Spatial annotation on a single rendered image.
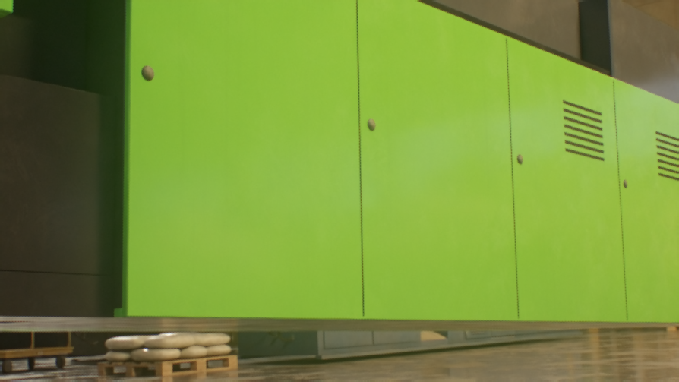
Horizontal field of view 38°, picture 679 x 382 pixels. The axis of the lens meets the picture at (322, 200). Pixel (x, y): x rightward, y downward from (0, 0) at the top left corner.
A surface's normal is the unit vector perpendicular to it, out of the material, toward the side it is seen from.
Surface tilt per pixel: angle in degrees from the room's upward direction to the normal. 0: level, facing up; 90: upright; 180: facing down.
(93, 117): 90
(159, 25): 90
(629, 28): 90
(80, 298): 90
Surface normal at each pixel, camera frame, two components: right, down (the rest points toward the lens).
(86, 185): 0.73, -0.11
